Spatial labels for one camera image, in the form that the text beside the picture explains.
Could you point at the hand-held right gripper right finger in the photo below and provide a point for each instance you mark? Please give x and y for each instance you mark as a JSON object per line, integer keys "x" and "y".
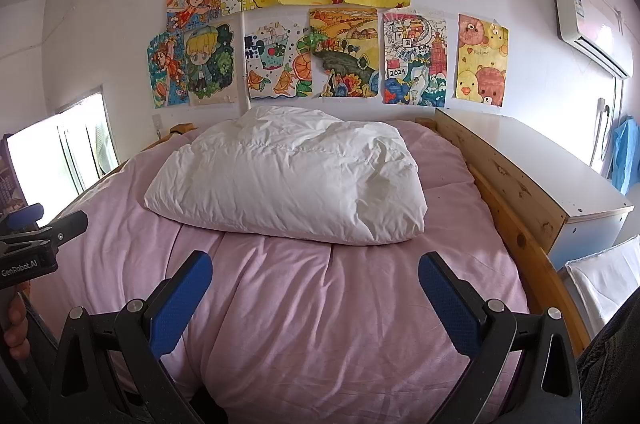
{"x": 447, "y": 301}

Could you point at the bright window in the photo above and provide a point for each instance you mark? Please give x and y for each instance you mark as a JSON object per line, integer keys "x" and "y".
{"x": 50, "y": 154}

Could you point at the swimming girl drawing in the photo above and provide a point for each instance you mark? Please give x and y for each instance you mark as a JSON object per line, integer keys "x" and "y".
{"x": 162, "y": 74}

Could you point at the bears and chicks drawing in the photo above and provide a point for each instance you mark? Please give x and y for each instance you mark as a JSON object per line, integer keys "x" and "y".
{"x": 482, "y": 64}

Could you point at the orange juice drawing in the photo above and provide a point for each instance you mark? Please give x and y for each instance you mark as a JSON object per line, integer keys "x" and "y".
{"x": 275, "y": 64}

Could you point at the city landmarks drawing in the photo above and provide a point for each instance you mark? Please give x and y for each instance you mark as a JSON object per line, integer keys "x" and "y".
{"x": 412, "y": 59}

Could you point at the blond character drawing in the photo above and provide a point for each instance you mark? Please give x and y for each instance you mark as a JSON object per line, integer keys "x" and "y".
{"x": 210, "y": 62}

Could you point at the red-haired girl drawing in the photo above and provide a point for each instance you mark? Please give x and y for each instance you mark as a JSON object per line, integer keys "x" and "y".
{"x": 192, "y": 7}

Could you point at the person's dark pants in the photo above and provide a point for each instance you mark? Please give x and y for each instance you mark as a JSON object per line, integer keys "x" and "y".
{"x": 615, "y": 369}

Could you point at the white down jacket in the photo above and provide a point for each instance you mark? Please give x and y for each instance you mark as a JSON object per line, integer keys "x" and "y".
{"x": 290, "y": 174}

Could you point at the white pillow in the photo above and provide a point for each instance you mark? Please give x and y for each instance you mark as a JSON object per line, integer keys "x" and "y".
{"x": 605, "y": 274}

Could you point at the wooden bed frame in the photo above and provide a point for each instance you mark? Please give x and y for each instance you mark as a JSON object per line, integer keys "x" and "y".
{"x": 510, "y": 194}

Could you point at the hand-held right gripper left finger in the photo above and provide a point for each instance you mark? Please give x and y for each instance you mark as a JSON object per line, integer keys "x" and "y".
{"x": 182, "y": 304}

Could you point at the blue cloth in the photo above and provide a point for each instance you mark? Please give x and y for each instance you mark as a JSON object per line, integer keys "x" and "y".
{"x": 627, "y": 154}

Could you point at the person's left hand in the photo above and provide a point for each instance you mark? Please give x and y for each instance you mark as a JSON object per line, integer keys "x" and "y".
{"x": 17, "y": 329}

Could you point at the white cabinet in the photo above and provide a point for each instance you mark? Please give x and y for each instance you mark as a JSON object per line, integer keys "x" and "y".
{"x": 540, "y": 164}

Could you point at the farmland landscape drawing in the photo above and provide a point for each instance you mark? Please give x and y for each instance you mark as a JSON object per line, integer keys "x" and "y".
{"x": 342, "y": 54}

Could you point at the white wall socket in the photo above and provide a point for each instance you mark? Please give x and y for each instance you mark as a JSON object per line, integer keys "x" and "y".
{"x": 601, "y": 106}

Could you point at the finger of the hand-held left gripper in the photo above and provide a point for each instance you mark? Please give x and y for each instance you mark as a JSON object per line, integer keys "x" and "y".
{"x": 27, "y": 215}
{"x": 65, "y": 226}

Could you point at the white air conditioner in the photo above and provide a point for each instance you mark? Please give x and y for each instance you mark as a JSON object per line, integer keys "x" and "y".
{"x": 595, "y": 34}

